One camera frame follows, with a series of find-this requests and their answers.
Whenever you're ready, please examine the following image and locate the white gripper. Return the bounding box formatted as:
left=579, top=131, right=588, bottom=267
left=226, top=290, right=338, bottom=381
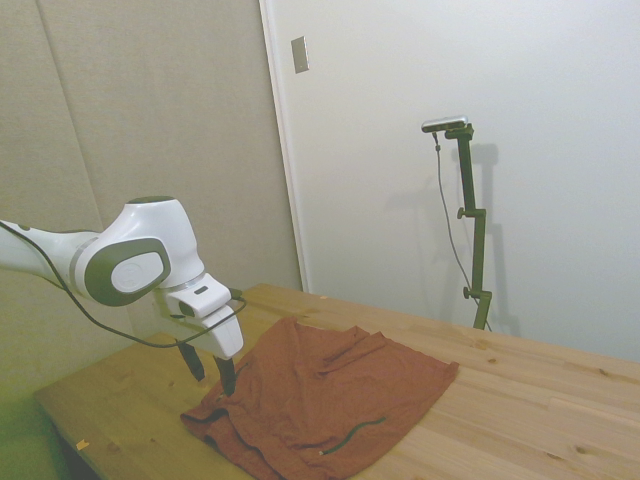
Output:
left=152, top=273, right=245, bottom=398

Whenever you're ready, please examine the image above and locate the dark red zip jacket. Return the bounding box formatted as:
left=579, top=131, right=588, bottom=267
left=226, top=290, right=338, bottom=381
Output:
left=179, top=315, right=460, bottom=480

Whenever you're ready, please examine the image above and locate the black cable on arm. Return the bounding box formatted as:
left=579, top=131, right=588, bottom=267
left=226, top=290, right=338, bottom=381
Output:
left=0, top=221, right=248, bottom=348

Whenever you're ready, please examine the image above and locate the dark green camera stand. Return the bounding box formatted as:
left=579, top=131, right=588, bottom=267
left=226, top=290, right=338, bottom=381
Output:
left=443, top=124, right=494, bottom=331

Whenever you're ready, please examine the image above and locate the grey wall plate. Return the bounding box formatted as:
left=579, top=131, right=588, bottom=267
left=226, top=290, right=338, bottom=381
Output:
left=290, top=35, right=313, bottom=75

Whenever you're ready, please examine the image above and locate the grey camera on stand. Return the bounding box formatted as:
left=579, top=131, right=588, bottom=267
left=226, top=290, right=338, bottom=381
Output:
left=421, top=114, right=471, bottom=134

